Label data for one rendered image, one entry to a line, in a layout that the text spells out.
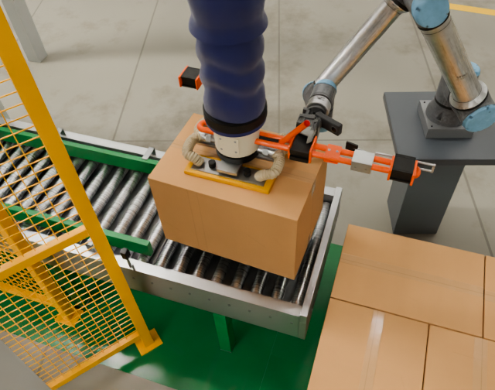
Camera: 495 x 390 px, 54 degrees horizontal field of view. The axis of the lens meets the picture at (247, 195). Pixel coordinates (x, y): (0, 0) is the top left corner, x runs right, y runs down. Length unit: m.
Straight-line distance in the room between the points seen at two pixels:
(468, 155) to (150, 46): 3.01
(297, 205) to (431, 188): 1.15
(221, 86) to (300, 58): 2.74
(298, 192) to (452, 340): 0.84
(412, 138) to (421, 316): 0.84
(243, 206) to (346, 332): 0.67
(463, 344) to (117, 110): 2.89
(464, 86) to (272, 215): 0.93
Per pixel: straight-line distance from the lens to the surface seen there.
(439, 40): 1.94
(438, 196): 2.79
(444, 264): 2.28
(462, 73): 2.08
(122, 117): 3.84
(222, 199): 1.76
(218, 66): 1.51
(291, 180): 1.81
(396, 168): 1.69
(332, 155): 1.71
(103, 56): 4.56
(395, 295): 2.14
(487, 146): 2.53
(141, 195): 2.48
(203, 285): 2.07
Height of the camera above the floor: 2.37
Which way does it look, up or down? 49 degrees down
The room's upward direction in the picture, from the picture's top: 4 degrees counter-clockwise
